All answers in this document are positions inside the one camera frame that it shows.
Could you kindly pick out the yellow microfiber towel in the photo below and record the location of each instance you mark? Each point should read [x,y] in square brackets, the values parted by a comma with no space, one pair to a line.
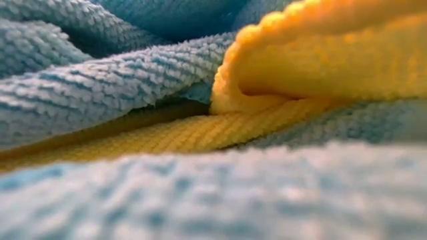
[317,66]

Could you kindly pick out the light blue microfiber towel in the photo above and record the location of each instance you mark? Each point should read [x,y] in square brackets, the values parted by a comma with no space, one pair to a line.
[100,90]

